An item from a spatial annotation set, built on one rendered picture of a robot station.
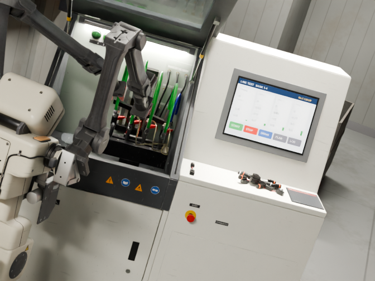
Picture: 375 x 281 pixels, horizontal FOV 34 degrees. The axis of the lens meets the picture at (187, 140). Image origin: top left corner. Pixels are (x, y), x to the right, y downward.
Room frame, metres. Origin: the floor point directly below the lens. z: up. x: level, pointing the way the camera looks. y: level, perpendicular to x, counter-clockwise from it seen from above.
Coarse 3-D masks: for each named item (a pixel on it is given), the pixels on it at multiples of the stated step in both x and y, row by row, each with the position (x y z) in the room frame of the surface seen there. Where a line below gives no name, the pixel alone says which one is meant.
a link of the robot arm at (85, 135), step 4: (84, 128) 1.96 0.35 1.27; (88, 128) 1.96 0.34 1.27; (80, 132) 1.93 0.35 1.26; (84, 132) 1.94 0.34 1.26; (88, 132) 1.95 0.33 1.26; (92, 132) 1.95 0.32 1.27; (96, 132) 1.95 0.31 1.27; (76, 136) 1.91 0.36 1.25; (80, 136) 1.92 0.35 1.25; (84, 136) 1.92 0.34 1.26; (88, 136) 1.92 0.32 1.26; (92, 136) 1.94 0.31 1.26; (84, 140) 1.91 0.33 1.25; (88, 140) 1.91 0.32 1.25; (92, 140) 1.93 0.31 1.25
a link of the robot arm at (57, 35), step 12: (24, 0) 2.28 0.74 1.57; (24, 12) 2.35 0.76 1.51; (36, 12) 2.32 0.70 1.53; (36, 24) 2.31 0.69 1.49; (48, 24) 2.34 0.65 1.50; (48, 36) 2.35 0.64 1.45; (60, 36) 2.36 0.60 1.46; (72, 48) 2.37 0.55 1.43; (84, 48) 2.41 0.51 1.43; (84, 60) 2.39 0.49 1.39
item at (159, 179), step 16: (96, 160) 2.49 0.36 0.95; (112, 160) 2.54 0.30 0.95; (80, 176) 2.48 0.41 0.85; (96, 176) 2.49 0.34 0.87; (128, 176) 2.51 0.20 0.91; (144, 176) 2.51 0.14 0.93; (160, 176) 2.52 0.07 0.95; (96, 192) 2.49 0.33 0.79; (112, 192) 2.50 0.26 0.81; (128, 192) 2.51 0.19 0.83; (144, 192) 2.51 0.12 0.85; (160, 192) 2.52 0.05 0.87; (160, 208) 2.53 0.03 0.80
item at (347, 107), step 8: (344, 104) 6.21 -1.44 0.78; (352, 104) 6.10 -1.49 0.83; (344, 112) 6.20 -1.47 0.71; (344, 120) 5.46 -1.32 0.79; (336, 128) 5.15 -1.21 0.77; (344, 128) 6.09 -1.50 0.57; (336, 136) 5.16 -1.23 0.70; (336, 144) 5.63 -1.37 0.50; (328, 160) 5.32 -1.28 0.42; (328, 168) 5.97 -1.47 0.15
